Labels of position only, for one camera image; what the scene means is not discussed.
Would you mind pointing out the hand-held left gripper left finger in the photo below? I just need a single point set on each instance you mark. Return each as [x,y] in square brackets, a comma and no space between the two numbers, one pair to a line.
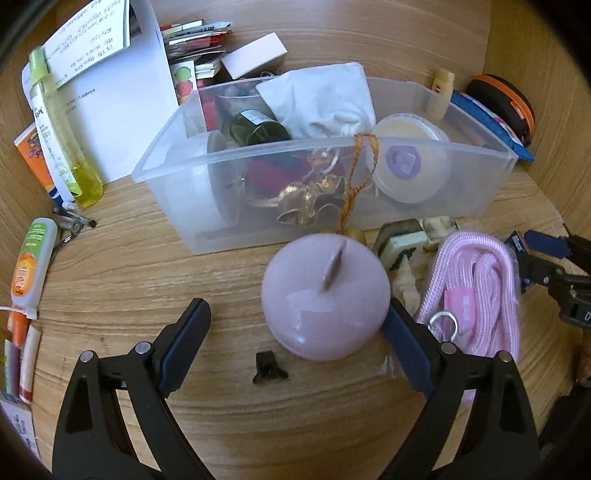
[184,350]

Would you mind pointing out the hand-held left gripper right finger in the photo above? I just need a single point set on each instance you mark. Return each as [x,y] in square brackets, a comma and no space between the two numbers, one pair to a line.
[411,355]

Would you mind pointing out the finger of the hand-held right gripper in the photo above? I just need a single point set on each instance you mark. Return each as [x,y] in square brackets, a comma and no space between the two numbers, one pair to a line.
[538,270]
[547,243]

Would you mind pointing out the small dark box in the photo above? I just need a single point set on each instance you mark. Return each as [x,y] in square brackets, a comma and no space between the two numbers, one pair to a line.
[515,244]

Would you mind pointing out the spiral seashell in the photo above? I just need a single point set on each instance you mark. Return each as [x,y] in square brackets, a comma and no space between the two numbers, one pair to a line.
[407,286]

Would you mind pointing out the pink apple candle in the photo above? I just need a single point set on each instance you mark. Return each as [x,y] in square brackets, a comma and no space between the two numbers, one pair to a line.
[314,314]

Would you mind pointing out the beige marbled stone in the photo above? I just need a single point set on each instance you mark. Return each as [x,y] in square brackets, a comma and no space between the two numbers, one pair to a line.
[441,225]

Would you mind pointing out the stone block with black marks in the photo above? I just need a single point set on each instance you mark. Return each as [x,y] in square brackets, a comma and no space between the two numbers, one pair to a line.
[401,244]

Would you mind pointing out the clear plastic storage box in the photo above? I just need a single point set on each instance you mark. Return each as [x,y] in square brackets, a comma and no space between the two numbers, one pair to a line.
[184,217]

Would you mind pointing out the clear jar of cream wax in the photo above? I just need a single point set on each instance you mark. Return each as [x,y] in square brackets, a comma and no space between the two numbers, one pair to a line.
[429,152]

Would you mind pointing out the gold bell ornament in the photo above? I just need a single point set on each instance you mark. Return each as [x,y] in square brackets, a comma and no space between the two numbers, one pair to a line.
[295,203]

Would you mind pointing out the red velvet pouch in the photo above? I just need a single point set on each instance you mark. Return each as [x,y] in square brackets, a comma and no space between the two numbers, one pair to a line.
[268,177]

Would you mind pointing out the dark green bottle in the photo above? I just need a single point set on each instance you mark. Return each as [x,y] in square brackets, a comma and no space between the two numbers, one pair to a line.
[256,129]

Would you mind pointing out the white cloth pouch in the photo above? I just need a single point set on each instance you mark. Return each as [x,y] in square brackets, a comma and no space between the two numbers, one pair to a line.
[323,97]

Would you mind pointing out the wooden desktop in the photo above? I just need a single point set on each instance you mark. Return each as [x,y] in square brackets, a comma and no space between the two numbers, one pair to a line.
[138,286]

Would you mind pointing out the person's right hand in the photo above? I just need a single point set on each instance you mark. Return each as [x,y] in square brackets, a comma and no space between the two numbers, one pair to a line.
[585,362]

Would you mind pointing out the small dark scrap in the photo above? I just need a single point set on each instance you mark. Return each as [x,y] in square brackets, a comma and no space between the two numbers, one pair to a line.
[268,369]

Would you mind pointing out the blue patchwork pouch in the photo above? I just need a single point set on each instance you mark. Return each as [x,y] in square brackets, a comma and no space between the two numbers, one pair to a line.
[489,120]

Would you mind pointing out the red white tube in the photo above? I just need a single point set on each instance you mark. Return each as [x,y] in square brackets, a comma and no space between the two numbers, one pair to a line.
[28,364]

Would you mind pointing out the black orange zip case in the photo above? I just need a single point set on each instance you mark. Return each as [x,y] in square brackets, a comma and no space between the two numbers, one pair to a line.
[498,92]

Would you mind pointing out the orange marker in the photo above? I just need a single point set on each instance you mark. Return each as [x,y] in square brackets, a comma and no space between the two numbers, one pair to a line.
[18,330]

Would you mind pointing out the metal drawing compass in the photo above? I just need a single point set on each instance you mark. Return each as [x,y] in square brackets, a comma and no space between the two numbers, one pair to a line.
[69,224]

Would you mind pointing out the white green orange tube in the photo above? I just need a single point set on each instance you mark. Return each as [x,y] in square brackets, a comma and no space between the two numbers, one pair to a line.
[30,267]

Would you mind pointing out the white leaflet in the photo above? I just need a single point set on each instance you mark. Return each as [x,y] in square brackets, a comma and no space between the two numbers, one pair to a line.
[16,424]

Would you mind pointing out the beige cream tube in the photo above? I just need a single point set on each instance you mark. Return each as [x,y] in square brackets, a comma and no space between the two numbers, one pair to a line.
[441,92]

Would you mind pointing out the white paper sheet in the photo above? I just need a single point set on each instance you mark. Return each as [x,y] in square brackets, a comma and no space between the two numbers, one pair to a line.
[124,115]

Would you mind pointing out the yellow spray bottle green cap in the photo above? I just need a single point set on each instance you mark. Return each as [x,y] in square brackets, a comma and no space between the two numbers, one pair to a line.
[64,138]

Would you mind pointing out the fruit print card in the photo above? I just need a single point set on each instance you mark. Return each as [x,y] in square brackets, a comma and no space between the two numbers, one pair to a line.
[182,83]

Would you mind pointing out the white small box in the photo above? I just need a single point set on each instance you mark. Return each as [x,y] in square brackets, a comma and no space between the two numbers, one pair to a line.
[254,55]

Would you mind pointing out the stack of booklets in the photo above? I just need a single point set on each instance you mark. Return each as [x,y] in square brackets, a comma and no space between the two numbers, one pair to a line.
[194,44]

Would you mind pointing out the printed white receipt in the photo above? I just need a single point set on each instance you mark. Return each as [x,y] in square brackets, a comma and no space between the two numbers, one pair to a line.
[87,41]

